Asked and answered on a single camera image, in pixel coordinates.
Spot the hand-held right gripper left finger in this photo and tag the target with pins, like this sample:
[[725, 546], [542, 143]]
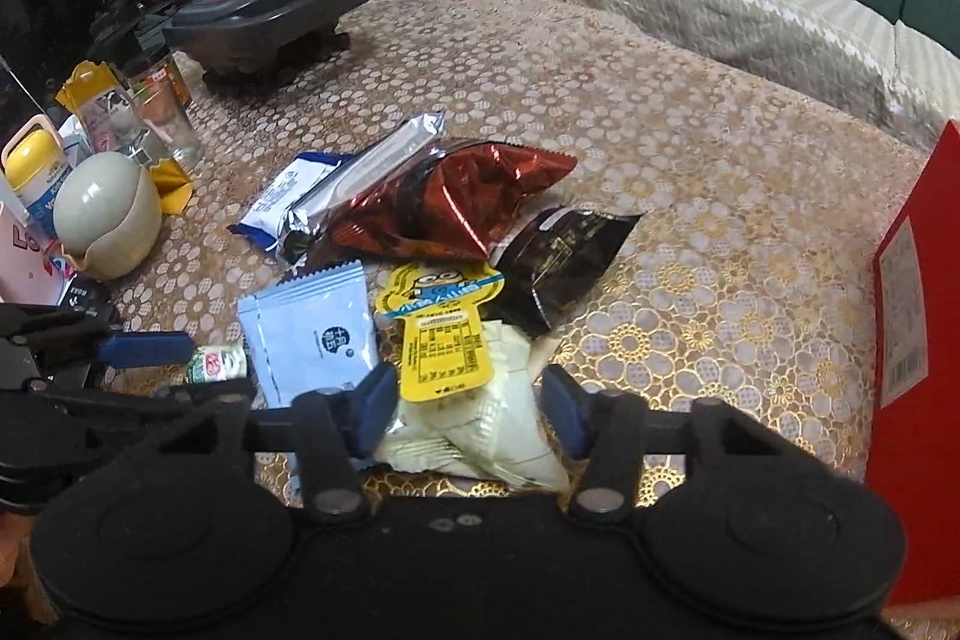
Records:
[[373, 409]]

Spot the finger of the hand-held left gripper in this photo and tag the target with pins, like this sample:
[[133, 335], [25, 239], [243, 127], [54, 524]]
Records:
[[146, 348], [135, 405]]

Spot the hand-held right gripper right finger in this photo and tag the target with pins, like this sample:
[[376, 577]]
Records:
[[562, 413]]

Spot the white snack bag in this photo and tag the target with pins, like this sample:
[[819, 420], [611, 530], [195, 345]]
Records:
[[487, 430]]

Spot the yellow cartoon snack packet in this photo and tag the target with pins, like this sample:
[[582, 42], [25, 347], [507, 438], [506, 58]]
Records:
[[439, 347]]

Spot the light blue snack packet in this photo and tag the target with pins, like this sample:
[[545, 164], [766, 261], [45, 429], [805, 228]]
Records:
[[307, 332]]

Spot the black snack bag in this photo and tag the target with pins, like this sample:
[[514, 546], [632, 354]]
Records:
[[559, 257]]

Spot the blue and white snack packet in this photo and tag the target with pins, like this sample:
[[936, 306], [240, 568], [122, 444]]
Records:
[[281, 190]]

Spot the red foil snack bag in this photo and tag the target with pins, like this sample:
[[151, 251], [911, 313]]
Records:
[[442, 197]]

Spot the silver snack packet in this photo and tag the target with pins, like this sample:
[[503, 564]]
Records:
[[360, 175]]

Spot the red cardboard box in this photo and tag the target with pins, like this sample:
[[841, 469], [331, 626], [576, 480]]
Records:
[[919, 385]]

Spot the small black packet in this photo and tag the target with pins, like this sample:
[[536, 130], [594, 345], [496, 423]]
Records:
[[86, 299]]

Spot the grey-green round teapot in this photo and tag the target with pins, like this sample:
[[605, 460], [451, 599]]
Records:
[[105, 212]]

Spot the pink box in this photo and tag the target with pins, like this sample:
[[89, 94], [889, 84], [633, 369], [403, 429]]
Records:
[[22, 265]]

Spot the white container with yellow lid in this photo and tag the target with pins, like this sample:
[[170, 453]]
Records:
[[30, 160]]

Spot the clear glass jar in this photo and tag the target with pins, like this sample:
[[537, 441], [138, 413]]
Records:
[[169, 115]]

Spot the black lidded container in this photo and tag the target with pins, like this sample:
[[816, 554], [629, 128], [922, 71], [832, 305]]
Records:
[[262, 10]]

